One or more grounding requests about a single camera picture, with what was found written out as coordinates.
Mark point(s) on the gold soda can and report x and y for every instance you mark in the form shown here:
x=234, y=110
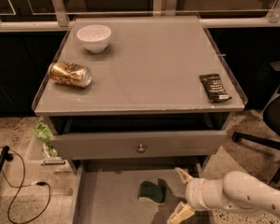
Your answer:
x=70, y=74

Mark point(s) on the clear plastic bin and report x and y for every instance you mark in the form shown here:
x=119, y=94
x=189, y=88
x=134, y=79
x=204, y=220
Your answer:
x=34, y=155

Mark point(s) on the metal rail bracket left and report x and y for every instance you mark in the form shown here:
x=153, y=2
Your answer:
x=60, y=13

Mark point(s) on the round metal drawer knob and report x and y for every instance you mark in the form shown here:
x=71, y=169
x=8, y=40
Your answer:
x=141, y=149

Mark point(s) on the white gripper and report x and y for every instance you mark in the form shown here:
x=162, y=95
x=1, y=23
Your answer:
x=194, y=192

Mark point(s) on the metal rail bracket right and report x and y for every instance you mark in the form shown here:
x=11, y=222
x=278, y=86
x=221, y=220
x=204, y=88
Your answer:
x=273, y=16

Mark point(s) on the grey top drawer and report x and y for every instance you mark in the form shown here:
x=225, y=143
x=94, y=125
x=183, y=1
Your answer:
x=86, y=146

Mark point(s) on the green yellow sponge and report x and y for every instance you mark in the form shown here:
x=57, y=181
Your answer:
x=152, y=193

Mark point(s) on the white ceramic bowl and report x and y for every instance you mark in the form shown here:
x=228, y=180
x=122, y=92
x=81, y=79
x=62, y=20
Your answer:
x=94, y=38

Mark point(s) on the black snack packet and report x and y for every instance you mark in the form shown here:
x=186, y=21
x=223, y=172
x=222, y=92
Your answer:
x=214, y=88

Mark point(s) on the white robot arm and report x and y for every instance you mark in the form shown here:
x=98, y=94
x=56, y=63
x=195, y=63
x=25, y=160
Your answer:
x=236, y=192

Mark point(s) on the grey open middle drawer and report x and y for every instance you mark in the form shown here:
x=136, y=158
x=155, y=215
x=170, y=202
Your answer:
x=108, y=192

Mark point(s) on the grey cabinet with glass top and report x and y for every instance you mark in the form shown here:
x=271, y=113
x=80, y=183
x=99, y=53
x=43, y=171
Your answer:
x=146, y=80

